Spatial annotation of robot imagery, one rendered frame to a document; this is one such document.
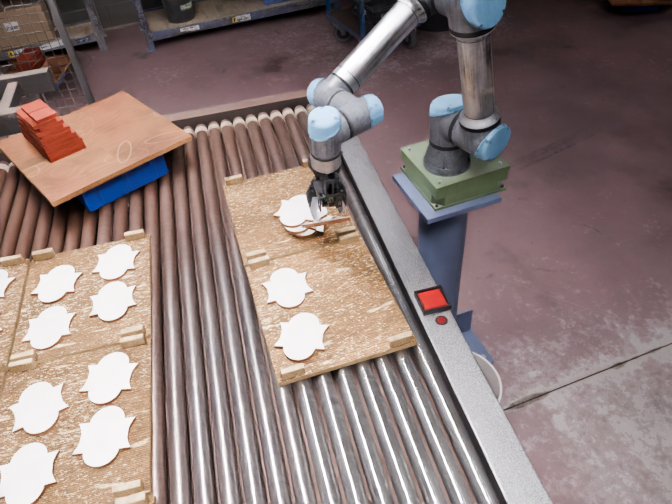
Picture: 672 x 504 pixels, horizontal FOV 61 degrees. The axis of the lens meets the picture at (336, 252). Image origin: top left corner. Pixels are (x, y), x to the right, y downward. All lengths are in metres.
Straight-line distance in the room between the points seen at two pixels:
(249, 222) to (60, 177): 0.64
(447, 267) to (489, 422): 0.90
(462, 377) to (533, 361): 1.24
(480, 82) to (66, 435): 1.31
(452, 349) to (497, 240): 1.72
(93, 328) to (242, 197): 0.62
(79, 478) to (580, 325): 2.12
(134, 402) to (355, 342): 0.53
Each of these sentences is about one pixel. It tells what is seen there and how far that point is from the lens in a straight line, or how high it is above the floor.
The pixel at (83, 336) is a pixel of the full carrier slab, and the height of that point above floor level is 0.94.
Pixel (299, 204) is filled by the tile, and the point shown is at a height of 0.98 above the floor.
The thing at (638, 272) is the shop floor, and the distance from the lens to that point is 3.12.
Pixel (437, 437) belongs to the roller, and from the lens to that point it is 1.30.
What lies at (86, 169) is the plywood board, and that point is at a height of 1.04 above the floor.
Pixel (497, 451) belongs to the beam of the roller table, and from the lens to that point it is 1.31.
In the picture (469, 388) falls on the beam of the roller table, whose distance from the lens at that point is 1.38.
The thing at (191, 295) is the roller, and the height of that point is 0.92.
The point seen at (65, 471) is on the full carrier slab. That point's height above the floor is 0.94.
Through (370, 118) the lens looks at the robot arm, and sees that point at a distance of 1.38.
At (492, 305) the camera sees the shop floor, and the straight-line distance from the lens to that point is 2.78.
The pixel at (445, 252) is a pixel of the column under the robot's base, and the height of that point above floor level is 0.64.
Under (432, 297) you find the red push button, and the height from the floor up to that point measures 0.93.
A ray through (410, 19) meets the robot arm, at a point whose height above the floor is 1.49.
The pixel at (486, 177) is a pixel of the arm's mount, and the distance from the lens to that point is 1.91.
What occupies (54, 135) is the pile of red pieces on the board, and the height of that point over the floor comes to 1.12.
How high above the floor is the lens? 2.06
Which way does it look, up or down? 43 degrees down
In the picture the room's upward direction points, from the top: 6 degrees counter-clockwise
